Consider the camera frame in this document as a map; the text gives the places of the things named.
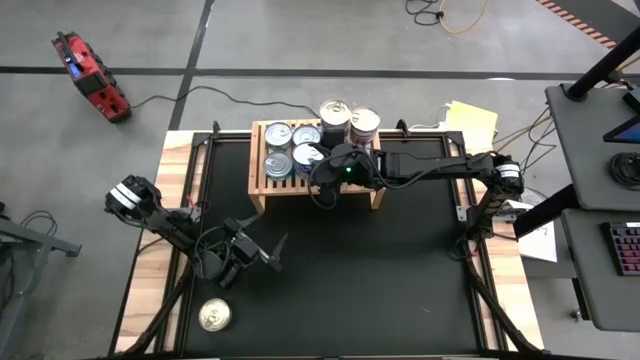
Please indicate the teal label tin can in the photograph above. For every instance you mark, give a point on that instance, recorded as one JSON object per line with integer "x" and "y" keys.
{"x": 278, "y": 166}

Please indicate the black keyboard red keys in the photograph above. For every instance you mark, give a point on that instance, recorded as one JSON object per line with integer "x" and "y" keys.
{"x": 625, "y": 250}

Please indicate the white paper sheet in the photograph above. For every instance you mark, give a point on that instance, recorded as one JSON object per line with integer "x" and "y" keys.
{"x": 540, "y": 242}

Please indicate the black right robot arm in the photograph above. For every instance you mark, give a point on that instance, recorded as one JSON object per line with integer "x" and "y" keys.
{"x": 440, "y": 167}

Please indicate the black frame strut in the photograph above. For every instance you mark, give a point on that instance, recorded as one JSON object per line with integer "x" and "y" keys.
{"x": 160, "y": 310}
{"x": 500, "y": 315}

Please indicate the grey side desk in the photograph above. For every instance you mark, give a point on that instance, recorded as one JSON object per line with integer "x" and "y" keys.
{"x": 590, "y": 160}
{"x": 590, "y": 285}

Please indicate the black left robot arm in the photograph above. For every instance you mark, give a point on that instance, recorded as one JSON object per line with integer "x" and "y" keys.
{"x": 165, "y": 220}

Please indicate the red black tool case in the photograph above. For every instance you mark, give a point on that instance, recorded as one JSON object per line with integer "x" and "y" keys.
{"x": 92, "y": 77}

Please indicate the wooden slatted shelf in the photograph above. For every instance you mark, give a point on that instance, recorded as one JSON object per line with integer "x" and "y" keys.
{"x": 260, "y": 190}

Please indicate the yellow black hazard tape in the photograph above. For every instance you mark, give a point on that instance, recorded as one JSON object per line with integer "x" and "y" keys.
{"x": 575, "y": 22}

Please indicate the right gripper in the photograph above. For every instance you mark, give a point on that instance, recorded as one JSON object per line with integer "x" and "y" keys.
{"x": 355, "y": 167}

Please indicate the tablet with blue screen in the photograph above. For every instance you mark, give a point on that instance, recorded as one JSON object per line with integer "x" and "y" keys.
{"x": 625, "y": 131}

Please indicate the silver corner bracket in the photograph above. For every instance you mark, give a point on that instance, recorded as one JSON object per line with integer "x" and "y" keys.
{"x": 464, "y": 214}

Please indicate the silver-lidded tin can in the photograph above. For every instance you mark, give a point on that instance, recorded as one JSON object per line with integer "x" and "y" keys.
{"x": 278, "y": 135}

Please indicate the yellow paper folder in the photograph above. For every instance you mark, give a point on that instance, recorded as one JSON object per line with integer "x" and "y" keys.
{"x": 472, "y": 122}

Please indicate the red label tin can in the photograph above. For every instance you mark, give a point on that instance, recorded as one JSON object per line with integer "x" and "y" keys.
{"x": 306, "y": 134}

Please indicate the black diagonal pole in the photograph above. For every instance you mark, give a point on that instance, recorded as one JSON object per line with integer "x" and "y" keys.
{"x": 605, "y": 65}

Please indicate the grey metal stand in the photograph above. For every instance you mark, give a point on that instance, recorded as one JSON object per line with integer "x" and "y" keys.
{"x": 30, "y": 240}

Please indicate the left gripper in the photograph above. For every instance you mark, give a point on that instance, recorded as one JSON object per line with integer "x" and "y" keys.
{"x": 240, "y": 250}

